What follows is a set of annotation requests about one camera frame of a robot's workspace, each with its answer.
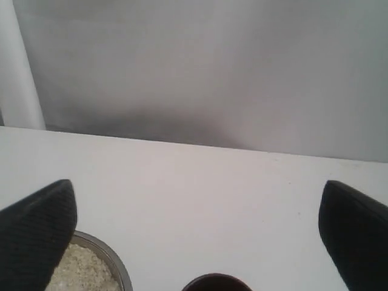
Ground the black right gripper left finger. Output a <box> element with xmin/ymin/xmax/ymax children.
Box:
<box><xmin>1</xmin><ymin>179</ymin><xmax>76</xmax><ymax>290</ymax></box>

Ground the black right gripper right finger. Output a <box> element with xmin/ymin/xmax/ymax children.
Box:
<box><xmin>318</xmin><ymin>180</ymin><xmax>387</xmax><ymax>290</ymax></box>

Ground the brown wooden cup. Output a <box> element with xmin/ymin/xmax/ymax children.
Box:
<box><xmin>182</xmin><ymin>273</ymin><xmax>252</xmax><ymax>291</ymax></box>

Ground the steel basin of rice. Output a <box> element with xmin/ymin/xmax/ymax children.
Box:
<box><xmin>46</xmin><ymin>231</ymin><xmax>133</xmax><ymax>290</ymax></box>

